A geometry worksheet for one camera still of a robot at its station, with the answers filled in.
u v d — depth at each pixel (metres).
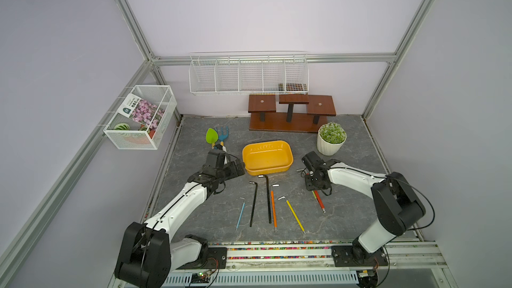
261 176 0.94
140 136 0.72
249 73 0.99
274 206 0.85
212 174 0.64
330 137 0.94
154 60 0.94
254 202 0.87
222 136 1.12
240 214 0.84
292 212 0.85
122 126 0.71
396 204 0.46
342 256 0.74
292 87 0.99
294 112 1.13
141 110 0.75
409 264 0.74
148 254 0.39
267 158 1.05
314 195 0.89
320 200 0.87
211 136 1.12
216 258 0.73
